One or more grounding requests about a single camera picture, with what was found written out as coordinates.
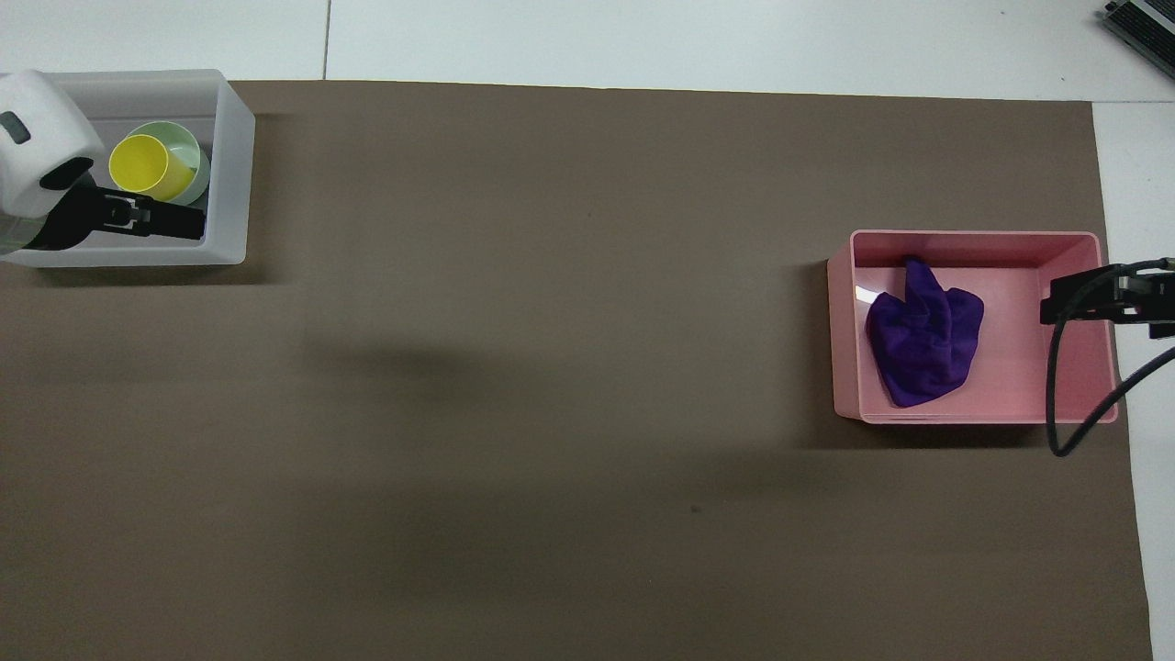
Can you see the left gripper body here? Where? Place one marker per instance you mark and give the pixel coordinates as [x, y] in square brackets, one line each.
[69, 218]

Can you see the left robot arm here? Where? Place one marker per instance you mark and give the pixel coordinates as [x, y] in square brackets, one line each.
[41, 119]

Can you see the translucent grey plastic box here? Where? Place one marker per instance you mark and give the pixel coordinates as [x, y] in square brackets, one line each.
[231, 174]

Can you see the pink plastic box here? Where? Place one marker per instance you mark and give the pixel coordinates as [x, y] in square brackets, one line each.
[1014, 367]

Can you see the yellow plastic cup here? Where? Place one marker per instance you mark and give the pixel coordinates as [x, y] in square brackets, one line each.
[145, 167]

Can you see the light green plastic cup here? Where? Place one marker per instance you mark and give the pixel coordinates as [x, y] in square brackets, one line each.
[184, 142]

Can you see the purple cloth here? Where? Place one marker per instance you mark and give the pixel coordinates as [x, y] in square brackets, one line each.
[923, 340]

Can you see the grey ribbed device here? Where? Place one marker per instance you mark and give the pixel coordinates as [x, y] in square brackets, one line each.
[1147, 23]

